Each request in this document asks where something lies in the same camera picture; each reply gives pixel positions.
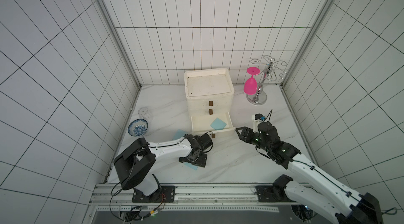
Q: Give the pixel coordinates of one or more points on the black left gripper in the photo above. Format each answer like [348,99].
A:
[200,162]

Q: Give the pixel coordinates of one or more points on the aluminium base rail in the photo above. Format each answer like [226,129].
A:
[206,197]

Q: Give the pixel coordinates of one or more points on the white plastic drawer cabinet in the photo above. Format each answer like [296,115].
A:
[208,92]

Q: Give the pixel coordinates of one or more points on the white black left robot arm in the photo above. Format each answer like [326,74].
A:
[136,164]

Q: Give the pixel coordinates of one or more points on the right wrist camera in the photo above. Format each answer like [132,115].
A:
[257,119]

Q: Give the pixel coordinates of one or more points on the white bottom pull-out drawer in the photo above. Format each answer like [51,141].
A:
[201,124]

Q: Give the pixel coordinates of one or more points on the blue sticky note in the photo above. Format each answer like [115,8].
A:
[193,167]
[179,134]
[218,124]

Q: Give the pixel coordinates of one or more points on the pink wine glass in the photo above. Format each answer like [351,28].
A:
[251,84]

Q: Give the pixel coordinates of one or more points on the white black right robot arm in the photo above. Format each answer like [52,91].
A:
[329,198]

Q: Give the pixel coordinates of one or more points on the blue white patterned plate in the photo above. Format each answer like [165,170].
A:
[137,127]

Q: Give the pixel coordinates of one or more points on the clear upturned glass cup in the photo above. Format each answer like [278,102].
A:
[145,114]

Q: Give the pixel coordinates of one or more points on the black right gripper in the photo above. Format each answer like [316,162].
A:
[252,136]

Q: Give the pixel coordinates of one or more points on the chrome glass holder stand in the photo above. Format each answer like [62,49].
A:
[273,70]

